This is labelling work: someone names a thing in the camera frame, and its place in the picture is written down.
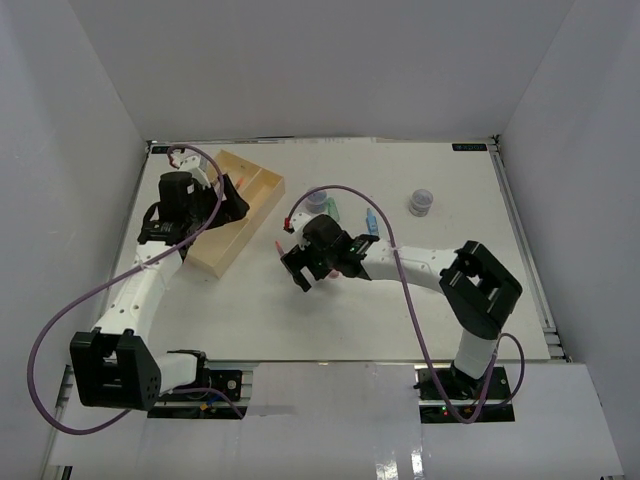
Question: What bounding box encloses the pink highlighter pen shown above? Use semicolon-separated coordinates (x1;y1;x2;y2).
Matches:
275;241;285;257

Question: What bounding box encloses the green correction tape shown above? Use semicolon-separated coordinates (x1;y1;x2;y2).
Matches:
326;197;340;222

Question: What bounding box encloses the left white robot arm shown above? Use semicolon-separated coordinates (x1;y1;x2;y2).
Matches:
70;171;249;411

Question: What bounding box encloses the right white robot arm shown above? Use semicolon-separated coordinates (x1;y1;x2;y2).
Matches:
281;213;523;399

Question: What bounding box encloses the beige compartment box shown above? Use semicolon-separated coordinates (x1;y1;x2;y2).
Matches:
187;150;285;278

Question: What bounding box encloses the left paperclip jar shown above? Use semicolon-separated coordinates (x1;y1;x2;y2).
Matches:
304;190;328;214

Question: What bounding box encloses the paperclip jar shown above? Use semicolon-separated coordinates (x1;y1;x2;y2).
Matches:
408;189;433;217
304;190;328;214

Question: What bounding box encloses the right paperclip jar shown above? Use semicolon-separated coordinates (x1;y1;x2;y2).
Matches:
408;189;433;217

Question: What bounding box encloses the right black corner label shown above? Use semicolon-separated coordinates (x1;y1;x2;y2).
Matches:
452;143;488;152

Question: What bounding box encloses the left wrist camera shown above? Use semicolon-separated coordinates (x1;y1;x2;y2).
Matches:
177;154;211;189

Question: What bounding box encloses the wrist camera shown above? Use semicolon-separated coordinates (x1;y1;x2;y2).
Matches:
284;212;312;252
177;154;211;189

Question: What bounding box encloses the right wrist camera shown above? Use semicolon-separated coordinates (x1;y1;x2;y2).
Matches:
284;212;312;252

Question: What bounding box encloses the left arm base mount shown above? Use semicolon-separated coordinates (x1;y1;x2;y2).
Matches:
147;350;249;420

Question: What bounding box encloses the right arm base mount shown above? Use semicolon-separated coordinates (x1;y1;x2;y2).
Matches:
414;366;515;425

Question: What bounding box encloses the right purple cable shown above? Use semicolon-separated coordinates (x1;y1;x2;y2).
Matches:
287;183;526;425

